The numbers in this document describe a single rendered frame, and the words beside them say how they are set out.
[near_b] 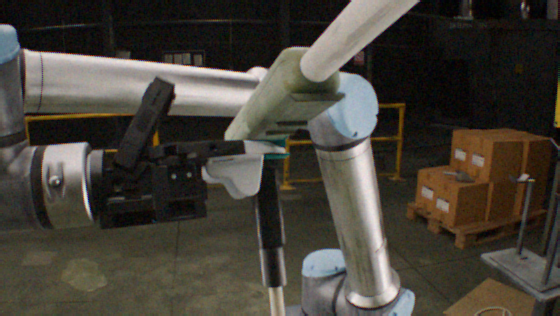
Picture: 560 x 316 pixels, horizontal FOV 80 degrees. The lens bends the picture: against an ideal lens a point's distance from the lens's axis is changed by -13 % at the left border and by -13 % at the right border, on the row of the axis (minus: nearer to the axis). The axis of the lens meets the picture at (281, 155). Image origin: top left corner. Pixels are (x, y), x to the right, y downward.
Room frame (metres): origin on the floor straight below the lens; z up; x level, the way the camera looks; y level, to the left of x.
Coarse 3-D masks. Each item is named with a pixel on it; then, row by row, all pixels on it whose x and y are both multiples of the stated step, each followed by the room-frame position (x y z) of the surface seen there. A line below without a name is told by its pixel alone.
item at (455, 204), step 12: (444, 180) 3.06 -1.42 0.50; (480, 180) 3.04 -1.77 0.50; (444, 192) 3.00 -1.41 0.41; (456, 192) 2.87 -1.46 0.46; (468, 192) 2.90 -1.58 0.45; (480, 192) 2.95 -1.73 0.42; (444, 204) 2.99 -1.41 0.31; (456, 204) 2.86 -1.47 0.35; (468, 204) 2.91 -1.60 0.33; (480, 204) 2.96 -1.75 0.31; (444, 216) 2.97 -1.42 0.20; (456, 216) 2.86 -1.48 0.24; (468, 216) 2.91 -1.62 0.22; (480, 216) 2.97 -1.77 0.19
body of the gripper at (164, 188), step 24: (168, 144) 0.38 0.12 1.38; (96, 168) 0.35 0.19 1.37; (120, 168) 0.38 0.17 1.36; (144, 168) 0.38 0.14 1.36; (168, 168) 0.37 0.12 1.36; (192, 168) 0.38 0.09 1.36; (96, 192) 0.34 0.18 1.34; (120, 192) 0.36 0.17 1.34; (144, 192) 0.37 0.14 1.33; (168, 192) 0.36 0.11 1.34; (192, 192) 0.37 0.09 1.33; (120, 216) 0.36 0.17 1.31; (144, 216) 0.37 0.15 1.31; (168, 216) 0.35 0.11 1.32; (192, 216) 0.36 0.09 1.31
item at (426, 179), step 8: (432, 168) 3.45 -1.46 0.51; (440, 168) 3.45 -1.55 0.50; (448, 168) 3.45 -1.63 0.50; (424, 176) 3.34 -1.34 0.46; (432, 176) 3.24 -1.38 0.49; (440, 176) 3.18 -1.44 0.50; (448, 176) 3.19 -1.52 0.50; (424, 184) 3.33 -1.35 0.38; (432, 184) 3.23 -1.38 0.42; (416, 192) 3.42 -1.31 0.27; (424, 192) 3.32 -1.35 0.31; (432, 192) 3.22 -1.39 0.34; (416, 200) 3.41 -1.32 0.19; (424, 200) 3.31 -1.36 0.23; (432, 200) 3.21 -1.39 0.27; (424, 208) 3.30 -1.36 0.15
